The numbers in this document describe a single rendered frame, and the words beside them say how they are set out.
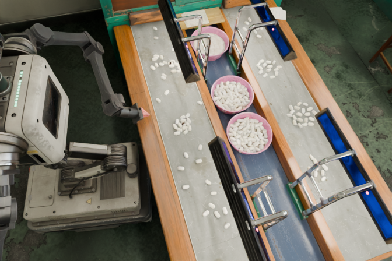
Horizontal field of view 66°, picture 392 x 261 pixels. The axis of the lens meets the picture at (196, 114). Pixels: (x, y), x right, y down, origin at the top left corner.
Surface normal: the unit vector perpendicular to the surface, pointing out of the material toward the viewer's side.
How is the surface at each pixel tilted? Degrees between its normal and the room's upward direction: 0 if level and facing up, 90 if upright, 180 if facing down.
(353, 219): 0
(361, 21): 0
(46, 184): 0
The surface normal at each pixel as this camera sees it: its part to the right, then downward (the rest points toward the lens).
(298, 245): 0.06, -0.48
